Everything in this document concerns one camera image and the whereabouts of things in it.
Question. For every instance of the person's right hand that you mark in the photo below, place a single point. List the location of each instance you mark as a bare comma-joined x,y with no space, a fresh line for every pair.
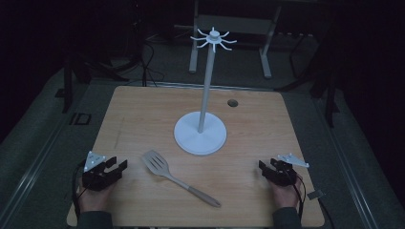
289,196

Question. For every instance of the white utensil stand with hooks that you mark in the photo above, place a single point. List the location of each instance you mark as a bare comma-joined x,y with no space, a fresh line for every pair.
200,136

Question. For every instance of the person's left hand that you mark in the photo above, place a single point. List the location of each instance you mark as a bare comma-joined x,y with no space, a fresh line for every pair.
95,200

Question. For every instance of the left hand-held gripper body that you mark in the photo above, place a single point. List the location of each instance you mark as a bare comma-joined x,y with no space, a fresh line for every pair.
97,178

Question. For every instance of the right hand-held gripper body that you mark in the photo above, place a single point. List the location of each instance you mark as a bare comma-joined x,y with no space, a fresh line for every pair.
282,175

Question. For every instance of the black metal stand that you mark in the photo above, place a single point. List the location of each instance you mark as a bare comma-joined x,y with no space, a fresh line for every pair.
67,86
329,105

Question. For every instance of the grey metal desk frame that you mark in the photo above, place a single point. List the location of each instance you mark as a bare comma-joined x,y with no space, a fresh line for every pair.
266,47

